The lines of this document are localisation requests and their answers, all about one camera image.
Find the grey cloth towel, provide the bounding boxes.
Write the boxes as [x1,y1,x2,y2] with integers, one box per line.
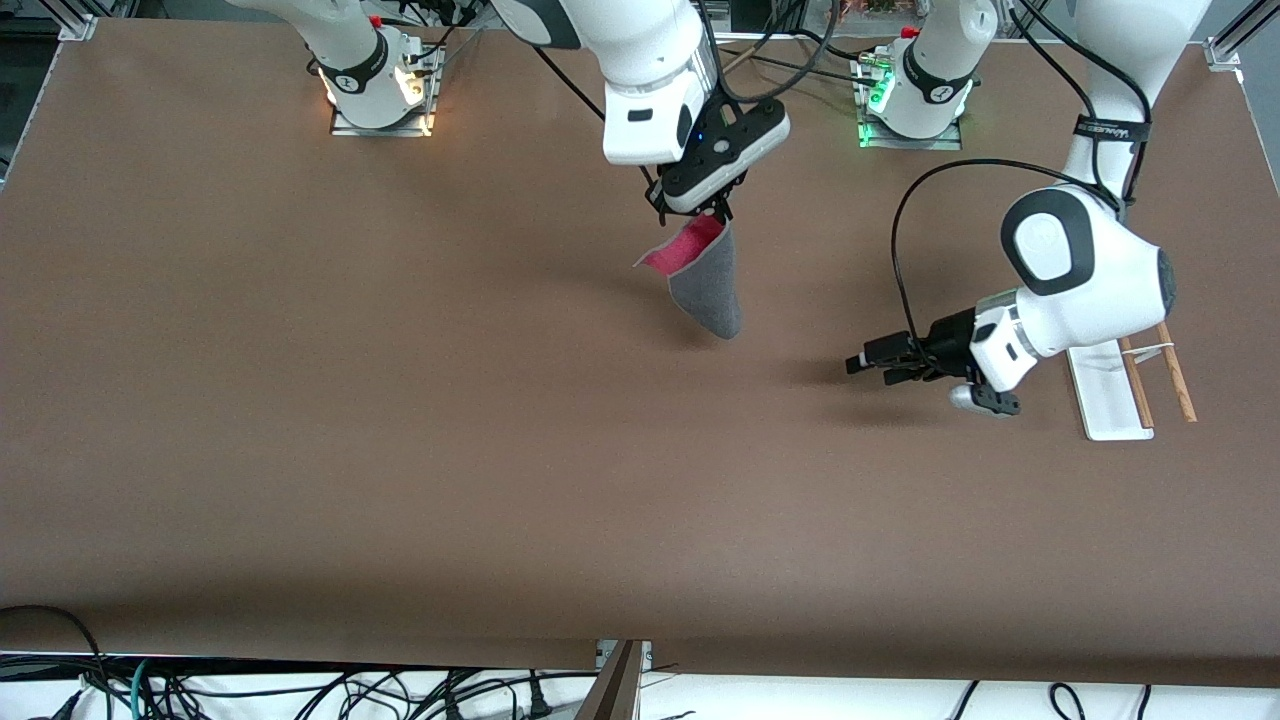
[633,213,743,341]

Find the black tangled floor cable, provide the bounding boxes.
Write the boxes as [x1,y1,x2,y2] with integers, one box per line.
[150,668,521,720]

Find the black velcro strap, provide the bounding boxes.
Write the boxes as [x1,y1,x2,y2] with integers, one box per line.
[1075,115,1151,143]

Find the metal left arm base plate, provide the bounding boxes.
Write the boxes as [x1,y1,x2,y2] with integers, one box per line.
[855,50,966,151]

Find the brown table cover sheet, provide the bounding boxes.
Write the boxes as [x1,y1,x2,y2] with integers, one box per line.
[0,18,1280,688]

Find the black looped floor cable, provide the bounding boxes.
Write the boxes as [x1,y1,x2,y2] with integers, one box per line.
[0,605,109,720]

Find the black cable across table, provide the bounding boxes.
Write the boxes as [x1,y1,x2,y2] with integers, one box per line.
[720,40,883,86]

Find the aluminium frame corner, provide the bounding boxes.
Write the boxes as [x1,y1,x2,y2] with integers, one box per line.
[40,0,98,41]
[1205,0,1280,71]

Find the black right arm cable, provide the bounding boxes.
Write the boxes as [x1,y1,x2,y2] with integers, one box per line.
[530,0,841,229]

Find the small metal bracket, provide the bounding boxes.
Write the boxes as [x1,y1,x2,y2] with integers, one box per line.
[595,640,653,673]

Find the white rack with wooden bars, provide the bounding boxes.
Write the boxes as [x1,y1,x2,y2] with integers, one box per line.
[1065,322,1198,442]

